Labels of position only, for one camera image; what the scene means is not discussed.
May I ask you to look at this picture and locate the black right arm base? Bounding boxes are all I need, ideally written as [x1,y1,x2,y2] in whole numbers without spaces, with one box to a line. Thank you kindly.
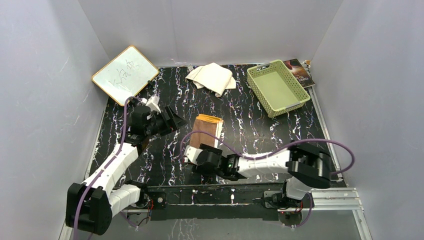
[261,190,315,229]

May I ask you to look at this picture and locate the white board with wooden frame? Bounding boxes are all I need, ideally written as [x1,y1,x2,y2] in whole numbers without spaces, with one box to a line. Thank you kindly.
[91,45,159,106]

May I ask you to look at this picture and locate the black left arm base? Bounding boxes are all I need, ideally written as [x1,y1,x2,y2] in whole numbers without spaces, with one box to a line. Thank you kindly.
[108,180,167,216]

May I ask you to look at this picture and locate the yellow brown bear towel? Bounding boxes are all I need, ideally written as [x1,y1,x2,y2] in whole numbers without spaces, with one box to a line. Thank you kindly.
[189,114,224,149]

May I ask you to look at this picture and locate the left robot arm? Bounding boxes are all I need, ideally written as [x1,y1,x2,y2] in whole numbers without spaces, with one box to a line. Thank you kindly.
[65,95,187,238]

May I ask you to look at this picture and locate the dark book with red cover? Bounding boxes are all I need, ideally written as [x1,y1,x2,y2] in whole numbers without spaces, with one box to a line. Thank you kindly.
[283,58,315,88]

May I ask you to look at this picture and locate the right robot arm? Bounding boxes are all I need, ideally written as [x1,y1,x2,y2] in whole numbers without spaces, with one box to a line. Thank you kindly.
[183,144,332,207]

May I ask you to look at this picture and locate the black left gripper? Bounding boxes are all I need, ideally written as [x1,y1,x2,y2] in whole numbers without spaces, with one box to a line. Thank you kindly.
[145,106,187,138]

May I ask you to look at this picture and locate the aluminium front rail frame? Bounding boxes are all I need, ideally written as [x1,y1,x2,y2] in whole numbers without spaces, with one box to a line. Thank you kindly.
[58,187,373,240]

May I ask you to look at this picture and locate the green perforated plastic basket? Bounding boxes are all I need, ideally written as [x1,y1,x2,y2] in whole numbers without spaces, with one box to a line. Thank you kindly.
[247,59,311,118]

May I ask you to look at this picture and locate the crumpled white cloth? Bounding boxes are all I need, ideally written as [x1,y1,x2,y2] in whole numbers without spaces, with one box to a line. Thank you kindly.
[186,62,237,97]

